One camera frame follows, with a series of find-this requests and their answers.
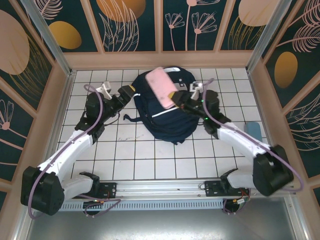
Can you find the pink pencil case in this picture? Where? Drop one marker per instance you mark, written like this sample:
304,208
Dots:
160,86

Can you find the navy blue backpack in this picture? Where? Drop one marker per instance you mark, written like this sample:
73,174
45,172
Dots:
170,125

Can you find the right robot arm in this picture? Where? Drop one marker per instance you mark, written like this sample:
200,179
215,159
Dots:
237,140

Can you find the light blue pouch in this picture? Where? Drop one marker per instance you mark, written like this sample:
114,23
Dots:
253,128

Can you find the grey metal sheet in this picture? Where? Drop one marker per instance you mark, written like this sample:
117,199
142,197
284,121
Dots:
160,225

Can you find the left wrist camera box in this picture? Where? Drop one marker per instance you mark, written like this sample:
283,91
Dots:
106,90

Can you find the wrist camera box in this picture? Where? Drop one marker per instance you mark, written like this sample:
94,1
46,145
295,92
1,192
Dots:
106,90
196,89

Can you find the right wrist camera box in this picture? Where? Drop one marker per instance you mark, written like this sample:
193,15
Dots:
196,89

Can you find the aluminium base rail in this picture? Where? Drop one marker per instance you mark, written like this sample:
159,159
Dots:
160,187

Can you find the aluminium frame post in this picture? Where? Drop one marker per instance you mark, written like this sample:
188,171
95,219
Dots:
47,32
267,30

